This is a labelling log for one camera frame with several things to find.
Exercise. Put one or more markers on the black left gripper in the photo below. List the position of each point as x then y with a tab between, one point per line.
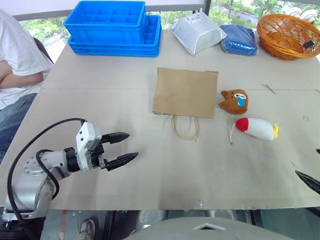
98	155

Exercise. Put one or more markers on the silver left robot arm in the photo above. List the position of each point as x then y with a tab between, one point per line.
27	190

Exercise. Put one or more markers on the person's bare forearm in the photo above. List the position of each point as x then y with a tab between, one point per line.
22	77

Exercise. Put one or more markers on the brown paper bag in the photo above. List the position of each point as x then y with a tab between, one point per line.
185	92

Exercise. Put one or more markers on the white red plush toy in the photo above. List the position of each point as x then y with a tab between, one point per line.
260	128

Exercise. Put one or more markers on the grey sneaker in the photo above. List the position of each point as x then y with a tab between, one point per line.
86	228

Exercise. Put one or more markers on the brown crying plush toy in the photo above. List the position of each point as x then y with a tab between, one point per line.
233	102

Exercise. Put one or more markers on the small black tag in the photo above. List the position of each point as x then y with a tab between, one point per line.
308	44

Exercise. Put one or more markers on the orange wicker basket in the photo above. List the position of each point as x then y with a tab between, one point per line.
280	47

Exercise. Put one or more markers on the grey robot torso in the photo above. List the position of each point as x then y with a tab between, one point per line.
210	231

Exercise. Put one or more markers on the large blue compartment crate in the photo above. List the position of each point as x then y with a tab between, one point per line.
152	37

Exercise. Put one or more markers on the small blue compartment crate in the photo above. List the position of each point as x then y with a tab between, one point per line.
105	27

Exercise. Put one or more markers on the black chair backrest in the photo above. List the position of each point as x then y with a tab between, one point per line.
43	50

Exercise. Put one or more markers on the silver plastic wrapped package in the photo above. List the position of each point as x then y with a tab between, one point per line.
197	35

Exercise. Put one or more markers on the blue plastic wrapped package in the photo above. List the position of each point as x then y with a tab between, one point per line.
240	37

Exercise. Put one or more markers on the white round object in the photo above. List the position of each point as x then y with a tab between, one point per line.
297	11

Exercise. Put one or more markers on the seated person white shirt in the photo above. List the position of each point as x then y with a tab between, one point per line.
17	50

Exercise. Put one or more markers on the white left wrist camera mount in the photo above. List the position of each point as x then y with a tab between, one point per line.
85	140

